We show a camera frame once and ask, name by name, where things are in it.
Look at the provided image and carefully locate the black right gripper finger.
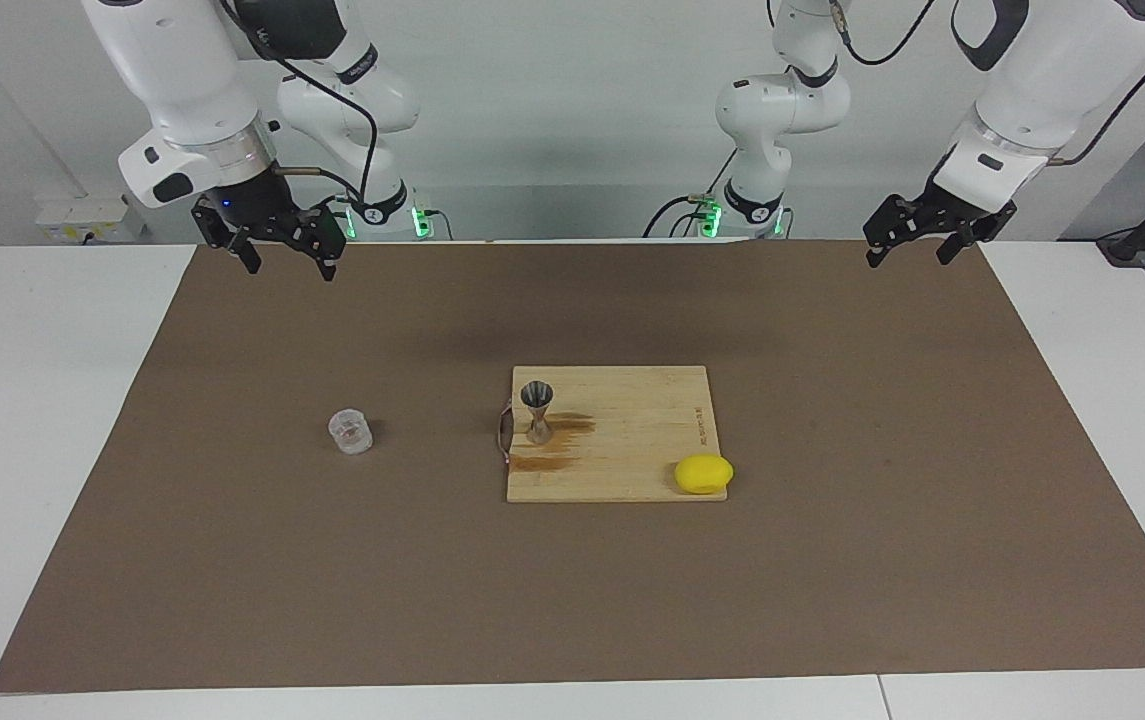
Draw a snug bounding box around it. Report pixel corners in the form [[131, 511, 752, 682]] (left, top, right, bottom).
[[277, 208, 347, 283], [192, 200, 261, 276]]

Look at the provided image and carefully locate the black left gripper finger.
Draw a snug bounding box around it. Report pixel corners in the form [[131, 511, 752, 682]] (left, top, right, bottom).
[[935, 205, 1018, 266], [864, 195, 933, 269]]

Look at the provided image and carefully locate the clear plastic cup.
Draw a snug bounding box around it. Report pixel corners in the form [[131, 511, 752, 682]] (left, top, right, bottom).
[[328, 408, 374, 457]]

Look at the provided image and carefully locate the steel double jigger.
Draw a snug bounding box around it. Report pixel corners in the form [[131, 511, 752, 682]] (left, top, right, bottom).
[[519, 381, 557, 446]]

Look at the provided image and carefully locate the yellow lemon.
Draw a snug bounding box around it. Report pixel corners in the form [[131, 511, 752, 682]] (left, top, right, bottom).
[[674, 453, 735, 496]]

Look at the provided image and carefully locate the brown table mat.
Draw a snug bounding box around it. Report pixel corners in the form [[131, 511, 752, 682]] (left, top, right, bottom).
[[0, 240, 1145, 693]]

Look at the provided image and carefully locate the bamboo cutting board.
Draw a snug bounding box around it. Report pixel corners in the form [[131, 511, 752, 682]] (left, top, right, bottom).
[[498, 365, 730, 504]]

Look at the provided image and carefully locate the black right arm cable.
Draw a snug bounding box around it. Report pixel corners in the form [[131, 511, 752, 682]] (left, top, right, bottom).
[[220, 0, 378, 201]]

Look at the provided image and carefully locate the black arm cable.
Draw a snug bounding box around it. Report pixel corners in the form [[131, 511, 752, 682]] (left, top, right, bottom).
[[827, 0, 1145, 168], [220, 0, 378, 201]]

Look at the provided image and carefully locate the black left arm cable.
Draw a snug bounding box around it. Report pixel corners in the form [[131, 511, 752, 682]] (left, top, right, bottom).
[[827, 0, 1145, 168]]

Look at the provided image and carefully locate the white wall socket box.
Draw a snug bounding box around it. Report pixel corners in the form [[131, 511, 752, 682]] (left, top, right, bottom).
[[35, 195, 145, 244]]

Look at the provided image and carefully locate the black left base cable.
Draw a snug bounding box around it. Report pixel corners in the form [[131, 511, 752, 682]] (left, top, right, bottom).
[[644, 155, 739, 239]]

